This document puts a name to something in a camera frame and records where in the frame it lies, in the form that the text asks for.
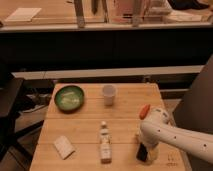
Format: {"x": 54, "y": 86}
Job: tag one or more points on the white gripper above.
{"x": 152, "y": 155}

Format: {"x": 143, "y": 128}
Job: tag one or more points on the black eraser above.
{"x": 142, "y": 153}

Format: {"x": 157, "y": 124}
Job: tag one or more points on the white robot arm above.
{"x": 155, "y": 128}

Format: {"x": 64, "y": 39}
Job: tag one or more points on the orange carrot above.
{"x": 144, "y": 111}

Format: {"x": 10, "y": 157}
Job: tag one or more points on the small clear bottle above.
{"x": 105, "y": 149}

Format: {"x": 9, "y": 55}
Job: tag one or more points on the white sponge block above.
{"x": 64, "y": 147}

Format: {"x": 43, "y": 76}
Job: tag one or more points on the green bowl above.
{"x": 69, "y": 98}

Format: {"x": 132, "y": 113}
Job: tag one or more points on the black chair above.
{"x": 13, "y": 100}

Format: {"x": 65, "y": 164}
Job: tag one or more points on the white paper sheet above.
{"x": 23, "y": 15}

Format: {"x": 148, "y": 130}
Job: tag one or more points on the grey metal rail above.
{"x": 57, "y": 74}

